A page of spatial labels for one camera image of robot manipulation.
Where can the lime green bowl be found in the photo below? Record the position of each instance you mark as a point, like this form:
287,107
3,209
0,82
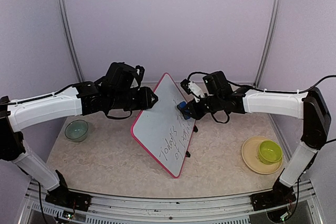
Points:
269,152

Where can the blue whiteboard eraser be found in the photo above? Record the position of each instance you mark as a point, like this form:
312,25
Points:
181,106

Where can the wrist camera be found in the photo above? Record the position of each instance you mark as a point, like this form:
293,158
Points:
192,88
137,74

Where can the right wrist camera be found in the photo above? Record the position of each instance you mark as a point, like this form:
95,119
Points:
192,88

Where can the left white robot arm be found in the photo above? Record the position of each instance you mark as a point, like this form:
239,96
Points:
119,88

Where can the left aluminium frame post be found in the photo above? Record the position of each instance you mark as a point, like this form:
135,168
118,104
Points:
69,40

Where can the aluminium frame post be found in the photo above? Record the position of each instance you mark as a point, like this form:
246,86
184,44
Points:
268,41
69,40

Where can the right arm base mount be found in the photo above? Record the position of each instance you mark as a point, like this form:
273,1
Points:
279,195

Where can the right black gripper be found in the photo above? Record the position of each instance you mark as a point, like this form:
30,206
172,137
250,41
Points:
196,114

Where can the pink framed whiteboard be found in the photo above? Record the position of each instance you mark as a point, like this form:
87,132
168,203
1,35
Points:
162,130

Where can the right aluminium frame post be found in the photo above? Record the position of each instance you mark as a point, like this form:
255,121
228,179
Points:
268,41

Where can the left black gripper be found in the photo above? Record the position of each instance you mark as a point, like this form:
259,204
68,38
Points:
146,102

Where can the beige round plate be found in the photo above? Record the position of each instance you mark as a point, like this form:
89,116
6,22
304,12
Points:
250,156

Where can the right black board stand foot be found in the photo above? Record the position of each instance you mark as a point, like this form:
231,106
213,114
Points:
195,128

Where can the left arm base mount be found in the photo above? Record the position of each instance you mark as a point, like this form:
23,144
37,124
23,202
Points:
62,196

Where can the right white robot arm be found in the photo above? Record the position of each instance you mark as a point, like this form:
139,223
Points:
307,105

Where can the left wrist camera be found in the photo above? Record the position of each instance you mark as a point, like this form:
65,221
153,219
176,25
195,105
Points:
137,74

